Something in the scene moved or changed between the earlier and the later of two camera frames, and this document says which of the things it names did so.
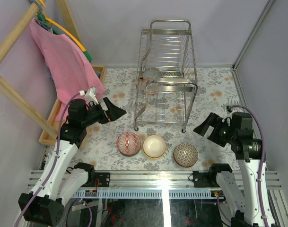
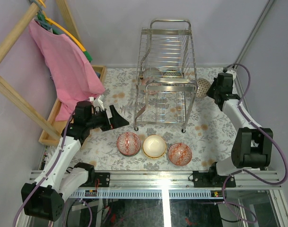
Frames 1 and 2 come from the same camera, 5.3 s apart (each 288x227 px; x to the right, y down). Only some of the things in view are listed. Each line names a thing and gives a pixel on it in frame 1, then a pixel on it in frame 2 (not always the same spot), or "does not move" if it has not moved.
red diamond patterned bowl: [128, 144] does not move
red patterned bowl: [151, 87] does not move
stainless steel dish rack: [166, 85] does not move
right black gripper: [213, 119] → [209, 92]
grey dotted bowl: [174, 73] does not move
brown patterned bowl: [185, 155] → [202, 87]
